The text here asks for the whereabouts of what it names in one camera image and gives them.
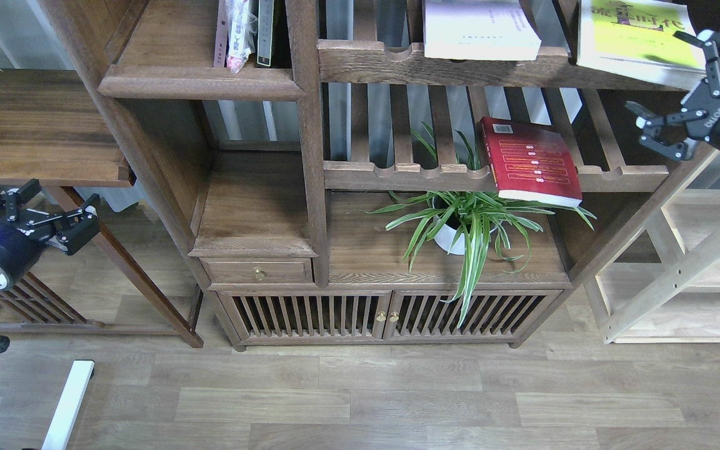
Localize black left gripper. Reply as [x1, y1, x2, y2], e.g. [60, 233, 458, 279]
[0, 179, 101, 290]

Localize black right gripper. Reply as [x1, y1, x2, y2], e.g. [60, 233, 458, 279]
[625, 29, 720, 161]

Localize yellow green cover book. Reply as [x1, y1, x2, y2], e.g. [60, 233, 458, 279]
[577, 1, 705, 89]

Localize white pale purple book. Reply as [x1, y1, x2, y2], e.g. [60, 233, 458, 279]
[423, 1, 542, 61]

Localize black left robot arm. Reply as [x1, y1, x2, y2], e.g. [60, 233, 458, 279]
[0, 179, 100, 290]

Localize light wooden shelf unit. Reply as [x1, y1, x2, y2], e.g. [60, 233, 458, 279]
[584, 144, 720, 344]

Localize red book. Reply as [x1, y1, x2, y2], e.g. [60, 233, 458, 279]
[479, 116, 583, 208]

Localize white metal leg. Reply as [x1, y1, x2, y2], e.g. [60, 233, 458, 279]
[41, 359, 95, 449]

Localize green spider plant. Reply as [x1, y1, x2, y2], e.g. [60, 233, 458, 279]
[363, 122, 597, 328]

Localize mauve upright book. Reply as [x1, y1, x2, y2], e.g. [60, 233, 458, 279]
[212, 0, 229, 68]

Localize white plant pot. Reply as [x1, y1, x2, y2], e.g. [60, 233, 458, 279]
[429, 216, 494, 254]

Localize dark wooden bookshelf cabinet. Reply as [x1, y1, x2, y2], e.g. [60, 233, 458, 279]
[40, 1, 685, 350]

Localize dark green upright book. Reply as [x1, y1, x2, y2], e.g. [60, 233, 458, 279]
[256, 0, 275, 68]

